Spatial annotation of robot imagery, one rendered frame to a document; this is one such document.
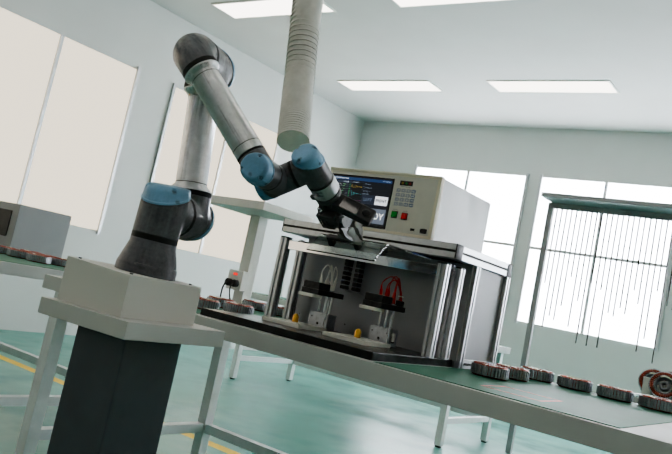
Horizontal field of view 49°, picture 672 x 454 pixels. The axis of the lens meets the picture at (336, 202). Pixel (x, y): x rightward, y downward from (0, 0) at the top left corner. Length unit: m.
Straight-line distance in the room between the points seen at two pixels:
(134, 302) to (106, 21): 5.79
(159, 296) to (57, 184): 5.33
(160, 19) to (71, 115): 1.40
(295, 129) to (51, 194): 3.87
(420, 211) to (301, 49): 1.71
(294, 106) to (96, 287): 2.05
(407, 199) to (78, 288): 1.06
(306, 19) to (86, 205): 3.89
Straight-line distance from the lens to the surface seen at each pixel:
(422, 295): 2.44
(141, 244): 1.85
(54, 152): 7.06
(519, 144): 9.30
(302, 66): 3.81
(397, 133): 10.12
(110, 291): 1.78
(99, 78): 7.32
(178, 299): 1.85
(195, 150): 2.01
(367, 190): 2.47
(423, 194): 2.36
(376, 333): 2.36
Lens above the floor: 0.90
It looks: 7 degrees up
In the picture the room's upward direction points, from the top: 12 degrees clockwise
